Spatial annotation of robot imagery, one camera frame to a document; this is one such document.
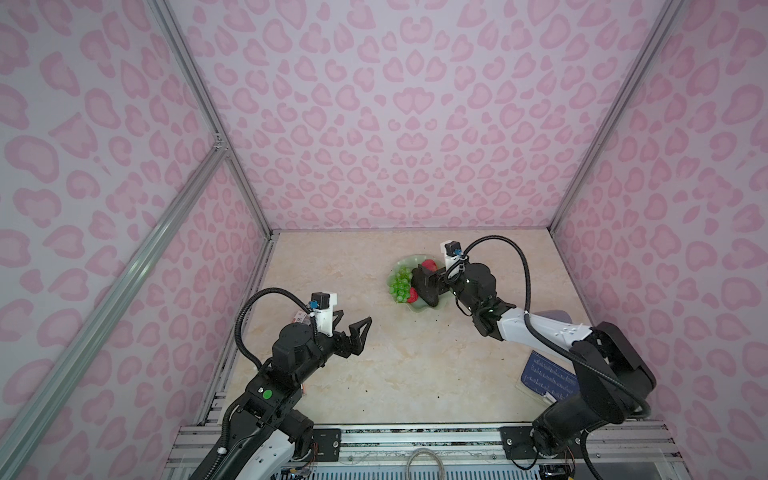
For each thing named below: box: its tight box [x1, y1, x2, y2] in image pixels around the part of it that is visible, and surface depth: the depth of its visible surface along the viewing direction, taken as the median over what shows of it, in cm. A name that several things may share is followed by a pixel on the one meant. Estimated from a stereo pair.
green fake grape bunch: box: [389, 266, 413, 303], surface depth 94 cm
